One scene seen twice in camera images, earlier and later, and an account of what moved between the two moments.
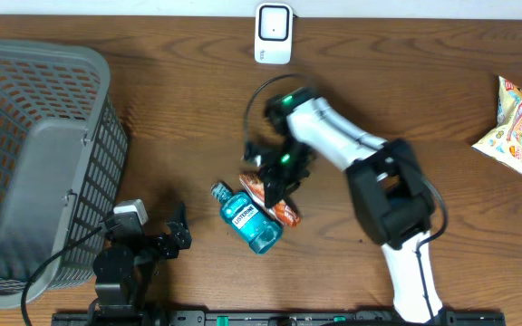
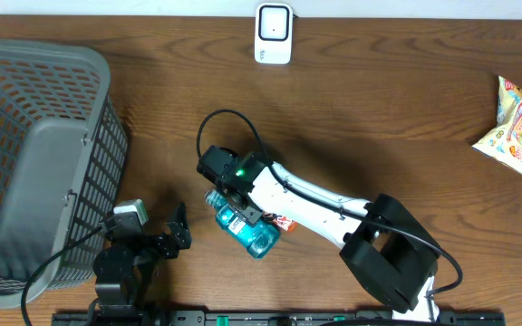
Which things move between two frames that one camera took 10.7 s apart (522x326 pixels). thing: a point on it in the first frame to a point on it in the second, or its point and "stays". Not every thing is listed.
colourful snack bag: x=516 y=108 stays
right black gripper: x=276 y=186 to x=250 y=214
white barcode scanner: x=273 y=33 stays
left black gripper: x=179 y=232 stays
